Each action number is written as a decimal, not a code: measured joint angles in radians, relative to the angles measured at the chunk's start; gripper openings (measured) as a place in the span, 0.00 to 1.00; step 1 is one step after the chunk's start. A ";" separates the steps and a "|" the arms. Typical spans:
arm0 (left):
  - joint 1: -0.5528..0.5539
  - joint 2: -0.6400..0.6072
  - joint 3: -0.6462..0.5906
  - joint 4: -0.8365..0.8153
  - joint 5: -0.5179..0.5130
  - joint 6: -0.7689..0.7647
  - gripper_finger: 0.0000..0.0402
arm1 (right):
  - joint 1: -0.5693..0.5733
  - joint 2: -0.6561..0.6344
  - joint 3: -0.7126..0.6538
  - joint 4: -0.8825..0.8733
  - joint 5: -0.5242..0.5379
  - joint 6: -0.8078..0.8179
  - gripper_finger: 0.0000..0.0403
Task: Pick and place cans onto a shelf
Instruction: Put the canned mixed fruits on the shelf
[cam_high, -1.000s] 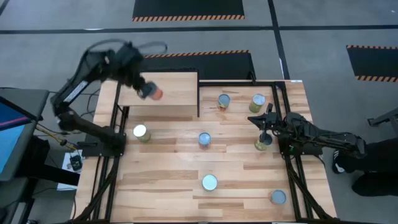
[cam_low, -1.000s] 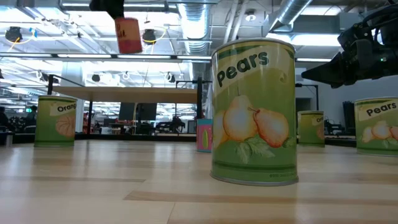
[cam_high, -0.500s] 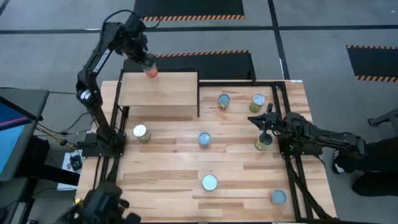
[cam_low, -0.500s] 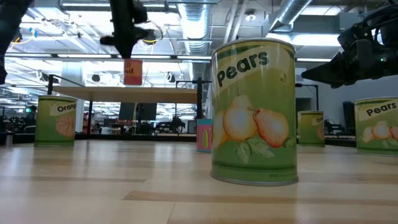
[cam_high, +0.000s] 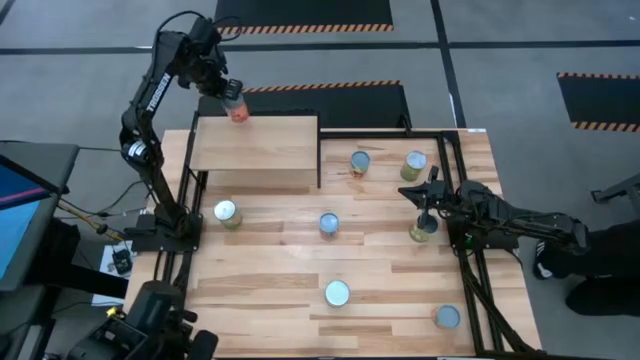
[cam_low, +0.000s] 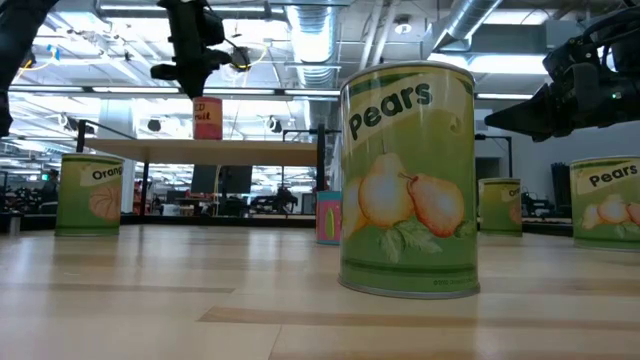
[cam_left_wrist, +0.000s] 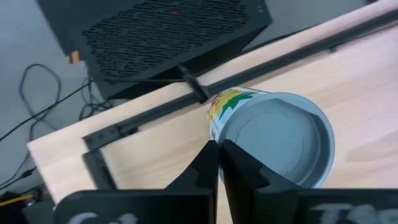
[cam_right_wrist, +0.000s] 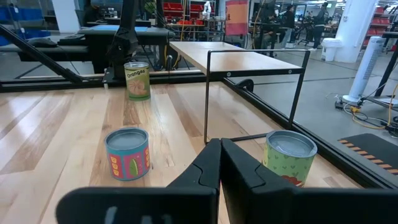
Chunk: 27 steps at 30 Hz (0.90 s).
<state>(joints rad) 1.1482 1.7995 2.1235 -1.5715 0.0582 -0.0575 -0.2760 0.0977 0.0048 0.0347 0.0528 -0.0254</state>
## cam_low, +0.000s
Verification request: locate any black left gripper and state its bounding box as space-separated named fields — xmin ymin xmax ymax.
xmin=149 ymin=0 xmax=235 ymax=100

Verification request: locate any black aluminium rig frame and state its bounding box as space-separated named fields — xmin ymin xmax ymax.
xmin=0 ymin=212 xmax=574 ymax=237

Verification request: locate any pink and teal label can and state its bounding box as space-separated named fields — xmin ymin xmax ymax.
xmin=315 ymin=190 xmax=344 ymax=247

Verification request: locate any black computer monitor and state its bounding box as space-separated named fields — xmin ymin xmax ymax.
xmin=219 ymin=164 xmax=254 ymax=195
xmin=190 ymin=164 xmax=220 ymax=195

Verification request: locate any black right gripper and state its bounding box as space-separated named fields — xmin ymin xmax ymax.
xmin=483 ymin=47 xmax=640 ymax=144

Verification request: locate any red fruit label can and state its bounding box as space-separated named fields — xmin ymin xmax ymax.
xmin=192 ymin=97 xmax=224 ymax=141

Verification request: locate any ceiling light strip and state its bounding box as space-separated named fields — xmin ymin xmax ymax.
xmin=475 ymin=92 xmax=534 ymax=101

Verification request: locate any silver spiral ventilation duct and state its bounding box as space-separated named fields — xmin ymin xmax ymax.
xmin=430 ymin=0 xmax=505 ymax=52
xmin=285 ymin=0 xmax=347 ymax=90

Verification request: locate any person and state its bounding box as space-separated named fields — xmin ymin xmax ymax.
xmin=40 ymin=168 xmax=61 ymax=204

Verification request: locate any green oranges label can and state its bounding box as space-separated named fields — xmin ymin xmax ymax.
xmin=54 ymin=153 xmax=125 ymax=238
xmin=477 ymin=177 xmax=524 ymax=238

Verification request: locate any wooden shelf with black frame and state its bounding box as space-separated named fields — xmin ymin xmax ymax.
xmin=74 ymin=118 xmax=344 ymax=219

